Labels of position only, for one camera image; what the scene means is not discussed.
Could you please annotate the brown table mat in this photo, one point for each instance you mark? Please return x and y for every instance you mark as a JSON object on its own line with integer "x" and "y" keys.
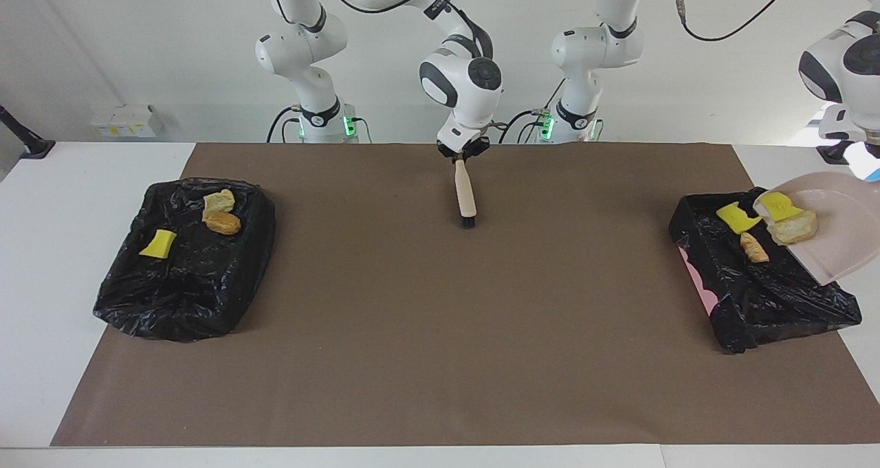
{"x": 440, "y": 330}

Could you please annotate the yellow sponge block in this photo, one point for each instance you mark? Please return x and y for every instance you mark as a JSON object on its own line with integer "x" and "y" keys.
{"x": 158, "y": 243}

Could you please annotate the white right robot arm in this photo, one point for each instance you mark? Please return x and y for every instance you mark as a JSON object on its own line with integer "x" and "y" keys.
{"x": 467, "y": 104}

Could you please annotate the notched yellow sponge piece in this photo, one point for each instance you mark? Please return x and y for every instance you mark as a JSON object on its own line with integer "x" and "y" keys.
{"x": 780, "y": 207}

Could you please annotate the pink plastic bin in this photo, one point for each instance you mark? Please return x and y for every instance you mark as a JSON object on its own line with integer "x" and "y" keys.
{"x": 698, "y": 282}

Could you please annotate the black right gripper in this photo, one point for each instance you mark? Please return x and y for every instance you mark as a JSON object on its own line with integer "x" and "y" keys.
{"x": 466, "y": 146}

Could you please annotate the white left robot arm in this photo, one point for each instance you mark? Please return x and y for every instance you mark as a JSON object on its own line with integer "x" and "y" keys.
{"x": 598, "y": 49}

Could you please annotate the black clamp stand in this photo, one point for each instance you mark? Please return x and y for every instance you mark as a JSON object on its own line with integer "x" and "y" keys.
{"x": 832, "y": 155}
{"x": 38, "y": 148}

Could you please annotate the orange striped croissant piece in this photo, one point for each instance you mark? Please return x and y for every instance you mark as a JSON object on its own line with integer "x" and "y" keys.
{"x": 218, "y": 201}
{"x": 754, "y": 248}

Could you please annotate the black plastic bin liner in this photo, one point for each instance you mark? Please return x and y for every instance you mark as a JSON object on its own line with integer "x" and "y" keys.
{"x": 192, "y": 289}
{"x": 777, "y": 303}

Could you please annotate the yellow sponge wedge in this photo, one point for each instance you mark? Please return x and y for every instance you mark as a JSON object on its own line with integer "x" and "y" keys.
{"x": 732, "y": 217}

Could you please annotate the beige plastic dustpan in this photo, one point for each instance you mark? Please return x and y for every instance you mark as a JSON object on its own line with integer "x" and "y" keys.
{"x": 845, "y": 234}

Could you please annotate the brown fried nugget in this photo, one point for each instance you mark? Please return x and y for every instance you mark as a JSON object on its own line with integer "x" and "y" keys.
{"x": 223, "y": 223}

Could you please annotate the white boxes row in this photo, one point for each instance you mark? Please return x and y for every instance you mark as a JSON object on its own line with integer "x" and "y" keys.
{"x": 127, "y": 121}

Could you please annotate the beige bread chunk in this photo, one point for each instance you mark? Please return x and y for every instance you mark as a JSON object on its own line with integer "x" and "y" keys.
{"x": 794, "y": 229}

